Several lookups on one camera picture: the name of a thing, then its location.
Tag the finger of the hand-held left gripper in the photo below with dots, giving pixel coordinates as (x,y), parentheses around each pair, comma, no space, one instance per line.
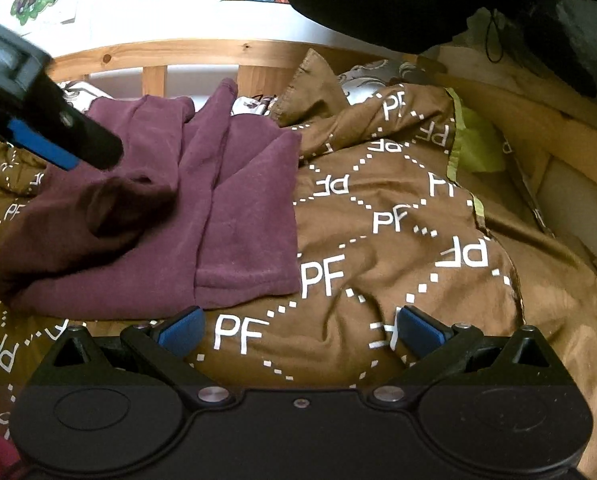
(78,140)

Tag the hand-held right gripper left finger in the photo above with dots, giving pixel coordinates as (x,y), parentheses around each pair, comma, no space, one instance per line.
(181,330)

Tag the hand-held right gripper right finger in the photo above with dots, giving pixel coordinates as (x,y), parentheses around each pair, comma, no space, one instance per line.
(421,332)

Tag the maroon small garment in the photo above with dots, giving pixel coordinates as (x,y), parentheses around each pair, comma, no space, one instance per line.
(188,200)

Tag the brown printed blanket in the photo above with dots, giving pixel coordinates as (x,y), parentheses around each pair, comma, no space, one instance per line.
(403,240)

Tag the lime green cloth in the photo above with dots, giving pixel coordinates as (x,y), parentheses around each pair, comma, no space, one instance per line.
(478,145)

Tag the white floral blanket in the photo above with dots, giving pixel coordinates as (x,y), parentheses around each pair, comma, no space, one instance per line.
(363,85)

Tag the dark cloth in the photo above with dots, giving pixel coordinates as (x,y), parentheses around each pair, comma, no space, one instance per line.
(428,0)

